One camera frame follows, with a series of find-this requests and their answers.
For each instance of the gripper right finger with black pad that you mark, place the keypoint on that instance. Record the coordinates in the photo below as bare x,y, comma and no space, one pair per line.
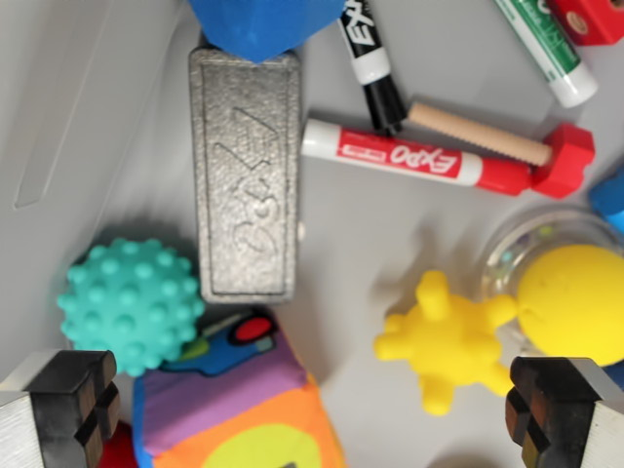
560,409

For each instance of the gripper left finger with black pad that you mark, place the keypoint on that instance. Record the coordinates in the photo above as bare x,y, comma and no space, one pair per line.
68,409

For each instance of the multicolour fabric cube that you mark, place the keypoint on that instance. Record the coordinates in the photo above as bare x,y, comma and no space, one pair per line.
234,404

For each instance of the grey plastic bin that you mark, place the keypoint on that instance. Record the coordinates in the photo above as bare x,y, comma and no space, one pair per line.
97,146

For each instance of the red foam heart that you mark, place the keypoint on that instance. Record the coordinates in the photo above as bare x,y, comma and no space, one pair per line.
119,451

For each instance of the large yellow foam ball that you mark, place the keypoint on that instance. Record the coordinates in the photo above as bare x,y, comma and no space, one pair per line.
575,302

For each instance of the teal bumpy rubber ball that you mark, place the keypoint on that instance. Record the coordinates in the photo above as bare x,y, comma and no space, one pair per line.
131,307

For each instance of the yellow spiky rubber toy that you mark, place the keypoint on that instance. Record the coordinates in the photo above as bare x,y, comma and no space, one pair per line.
448,341

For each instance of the clear plastic bead rattle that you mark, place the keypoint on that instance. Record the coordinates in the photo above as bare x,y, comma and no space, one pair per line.
507,244

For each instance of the blue toy nut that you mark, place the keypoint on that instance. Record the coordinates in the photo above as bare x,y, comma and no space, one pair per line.
612,197

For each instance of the wooden toy bolt red head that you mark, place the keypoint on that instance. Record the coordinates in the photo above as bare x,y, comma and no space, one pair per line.
478,131

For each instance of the red Expo marker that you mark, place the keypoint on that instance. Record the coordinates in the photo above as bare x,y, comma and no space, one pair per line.
404,156

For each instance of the green Expo marker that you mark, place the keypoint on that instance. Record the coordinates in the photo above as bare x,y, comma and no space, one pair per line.
546,44

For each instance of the red wooden cube with hole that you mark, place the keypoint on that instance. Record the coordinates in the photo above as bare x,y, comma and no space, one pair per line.
595,22

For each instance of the black Expo marker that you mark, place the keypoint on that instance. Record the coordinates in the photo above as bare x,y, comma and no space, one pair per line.
365,49

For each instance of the blue foam block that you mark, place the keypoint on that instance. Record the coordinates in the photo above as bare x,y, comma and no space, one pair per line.
258,24

